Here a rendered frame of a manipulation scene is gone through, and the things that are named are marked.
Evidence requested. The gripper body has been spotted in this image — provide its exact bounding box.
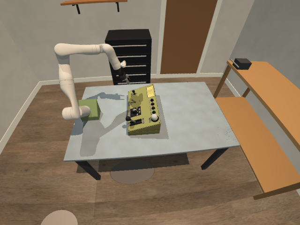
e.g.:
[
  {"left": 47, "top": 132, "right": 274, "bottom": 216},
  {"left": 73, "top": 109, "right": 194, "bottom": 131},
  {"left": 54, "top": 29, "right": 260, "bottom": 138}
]
[{"left": 112, "top": 61, "right": 126, "bottom": 81}]

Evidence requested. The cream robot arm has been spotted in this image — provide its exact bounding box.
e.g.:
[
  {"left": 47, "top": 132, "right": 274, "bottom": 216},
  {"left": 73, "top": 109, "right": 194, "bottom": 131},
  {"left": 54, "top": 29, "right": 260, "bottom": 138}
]
[{"left": 54, "top": 43, "right": 119, "bottom": 120}]

